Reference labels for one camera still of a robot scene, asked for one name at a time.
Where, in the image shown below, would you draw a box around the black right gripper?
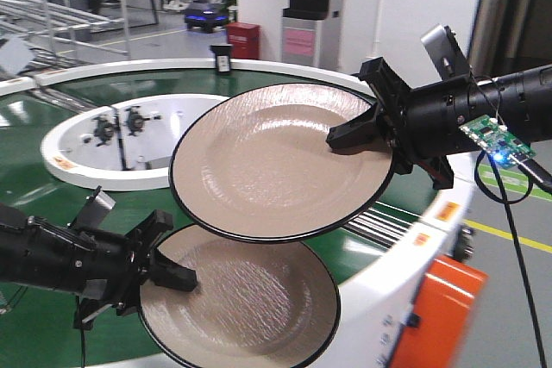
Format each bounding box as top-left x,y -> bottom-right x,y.
325,57 -> 474,190

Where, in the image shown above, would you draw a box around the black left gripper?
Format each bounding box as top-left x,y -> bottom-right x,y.
71,202 -> 198,330

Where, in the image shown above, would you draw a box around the beige plate black rim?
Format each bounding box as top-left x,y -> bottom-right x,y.
169,84 -> 392,242
140,225 -> 341,367

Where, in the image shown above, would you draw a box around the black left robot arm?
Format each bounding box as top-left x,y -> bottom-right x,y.
1,188 -> 198,330

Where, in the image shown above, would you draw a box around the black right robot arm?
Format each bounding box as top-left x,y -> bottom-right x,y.
326,58 -> 551,190

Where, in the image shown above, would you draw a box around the metal roller strip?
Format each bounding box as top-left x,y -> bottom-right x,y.
343,209 -> 411,248

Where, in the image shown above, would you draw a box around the green circuit board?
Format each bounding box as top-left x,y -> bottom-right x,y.
459,115 -> 536,169

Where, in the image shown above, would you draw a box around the red fire cabinet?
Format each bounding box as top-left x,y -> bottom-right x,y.
226,22 -> 260,59

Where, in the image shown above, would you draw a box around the black bearing block right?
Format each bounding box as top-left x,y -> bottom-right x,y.
125,107 -> 162,136

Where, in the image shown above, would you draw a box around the black bearing block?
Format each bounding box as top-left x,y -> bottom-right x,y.
125,107 -> 162,136
93,115 -> 115,147

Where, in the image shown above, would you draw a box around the black bearing block left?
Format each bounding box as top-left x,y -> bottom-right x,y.
93,115 -> 115,147

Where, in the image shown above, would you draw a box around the black sensor box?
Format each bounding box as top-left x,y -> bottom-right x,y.
210,43 -> 233,75

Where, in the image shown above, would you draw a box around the white outer conveyor rim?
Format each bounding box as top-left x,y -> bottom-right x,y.
1,59 -> 474,367

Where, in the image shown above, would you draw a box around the orange panel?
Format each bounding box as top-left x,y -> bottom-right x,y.
389,255 -> 487,367

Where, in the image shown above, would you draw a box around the blue lit mobile robot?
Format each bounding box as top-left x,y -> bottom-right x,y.
184,2 -> 229,33

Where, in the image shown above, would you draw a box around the white box on rack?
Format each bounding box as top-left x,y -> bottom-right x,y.
0,36 -> 34,75

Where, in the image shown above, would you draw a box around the metal roller rack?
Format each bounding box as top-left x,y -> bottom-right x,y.
1,0 -> 131,61

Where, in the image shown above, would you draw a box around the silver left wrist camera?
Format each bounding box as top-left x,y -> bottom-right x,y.
85,186 -> 116,227

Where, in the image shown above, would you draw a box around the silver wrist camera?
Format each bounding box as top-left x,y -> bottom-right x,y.
421,24 -> 471,80
85,186 -> 116,227

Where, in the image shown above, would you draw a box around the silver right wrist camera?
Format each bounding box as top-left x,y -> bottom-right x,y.
421,24 -> 471,80

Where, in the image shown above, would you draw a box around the white inner conveyor ring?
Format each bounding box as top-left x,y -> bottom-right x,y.
40,93 -> 232,192

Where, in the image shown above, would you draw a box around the black usb cable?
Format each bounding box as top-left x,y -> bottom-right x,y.
474,147 -> 552,368

